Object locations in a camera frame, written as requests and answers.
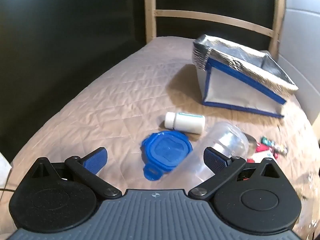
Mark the blue plastic container lid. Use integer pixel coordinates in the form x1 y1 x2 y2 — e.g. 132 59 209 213
141 130 193 181

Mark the light wooden frame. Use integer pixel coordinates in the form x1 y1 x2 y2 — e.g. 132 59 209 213
144 0 285 58

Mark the silver insulated bag blue trim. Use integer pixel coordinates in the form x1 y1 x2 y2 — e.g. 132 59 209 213
192 34 299 118

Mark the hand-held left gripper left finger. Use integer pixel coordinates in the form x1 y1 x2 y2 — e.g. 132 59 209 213
19 147 123 201

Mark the red snack packet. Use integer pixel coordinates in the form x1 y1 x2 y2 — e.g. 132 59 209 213
246 142 279 164

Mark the clear plastic cup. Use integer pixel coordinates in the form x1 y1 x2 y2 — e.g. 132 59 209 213
175 121 250 183

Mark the teal patterned pen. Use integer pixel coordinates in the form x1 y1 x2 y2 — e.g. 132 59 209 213
261 136 288 157

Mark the white plastic bottle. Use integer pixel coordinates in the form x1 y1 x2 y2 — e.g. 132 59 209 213
164 112 206 134

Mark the white cloth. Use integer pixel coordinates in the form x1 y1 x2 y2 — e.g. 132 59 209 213
0 152 12 198

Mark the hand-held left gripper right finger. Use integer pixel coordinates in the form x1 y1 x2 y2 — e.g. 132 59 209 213
188 147 291 202

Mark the beige quilted blanket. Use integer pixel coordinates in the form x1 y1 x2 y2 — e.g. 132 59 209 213
11 36 320 240

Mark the light grey sofa cushion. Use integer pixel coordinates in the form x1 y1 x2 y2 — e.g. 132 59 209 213
275 0 320 140

